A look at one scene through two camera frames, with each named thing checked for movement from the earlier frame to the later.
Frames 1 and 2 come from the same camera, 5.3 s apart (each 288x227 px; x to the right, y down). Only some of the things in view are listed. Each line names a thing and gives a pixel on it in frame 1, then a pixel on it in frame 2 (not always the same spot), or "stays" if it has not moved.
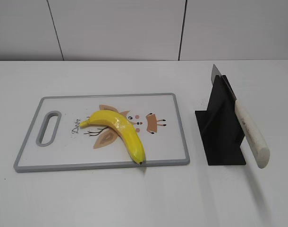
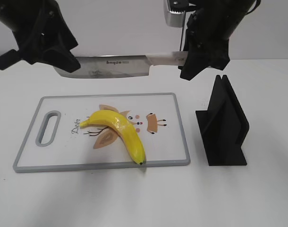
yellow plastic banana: x=121 y=125 stays
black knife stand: x=221 y=128 stays
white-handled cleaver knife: x=255 y=144 → x=121 y=66
